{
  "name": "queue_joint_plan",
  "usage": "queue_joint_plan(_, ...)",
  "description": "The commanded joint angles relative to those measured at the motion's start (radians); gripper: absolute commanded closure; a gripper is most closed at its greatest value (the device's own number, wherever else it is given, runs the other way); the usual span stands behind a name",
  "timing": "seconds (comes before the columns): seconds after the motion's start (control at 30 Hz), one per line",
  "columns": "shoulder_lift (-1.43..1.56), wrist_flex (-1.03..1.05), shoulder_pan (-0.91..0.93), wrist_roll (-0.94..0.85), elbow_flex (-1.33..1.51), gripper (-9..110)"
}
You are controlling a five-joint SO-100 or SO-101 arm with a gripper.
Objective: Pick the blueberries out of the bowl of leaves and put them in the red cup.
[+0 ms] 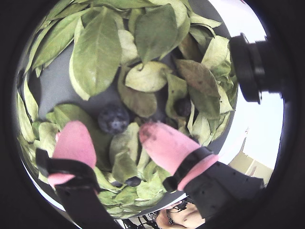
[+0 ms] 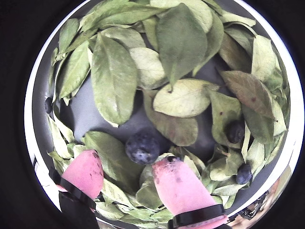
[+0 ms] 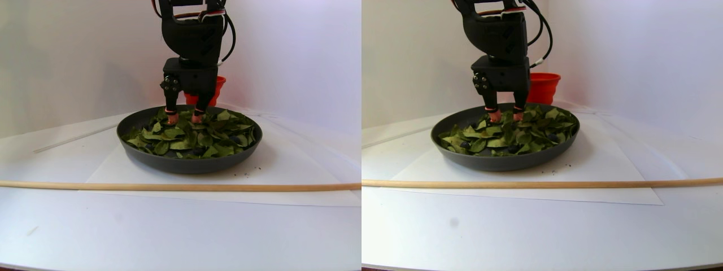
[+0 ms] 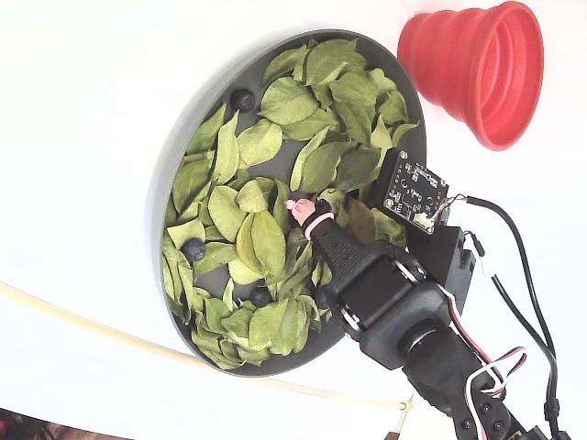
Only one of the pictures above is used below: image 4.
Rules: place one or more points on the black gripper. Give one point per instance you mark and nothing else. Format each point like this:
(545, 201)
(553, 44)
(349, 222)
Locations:
(367, 290)

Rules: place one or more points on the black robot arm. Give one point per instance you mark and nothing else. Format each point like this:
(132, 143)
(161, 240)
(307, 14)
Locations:
(449, 389)

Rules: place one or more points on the pile of green leaves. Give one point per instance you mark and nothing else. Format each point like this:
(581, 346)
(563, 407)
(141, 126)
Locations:
(321, 165)

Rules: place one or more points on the dark grey round bowl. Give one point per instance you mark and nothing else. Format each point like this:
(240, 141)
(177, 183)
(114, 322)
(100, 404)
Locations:
(156, 220)

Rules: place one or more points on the red collapsible silicone cup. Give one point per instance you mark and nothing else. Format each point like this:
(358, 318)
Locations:
(458, 69)

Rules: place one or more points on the thin wooden stick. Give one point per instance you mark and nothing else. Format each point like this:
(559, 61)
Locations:
(137, 341)

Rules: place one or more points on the black camera module with lens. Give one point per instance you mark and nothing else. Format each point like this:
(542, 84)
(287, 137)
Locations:
(413, 192)

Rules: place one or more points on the black camera housing box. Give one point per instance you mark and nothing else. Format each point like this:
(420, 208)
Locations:
(449, 266)

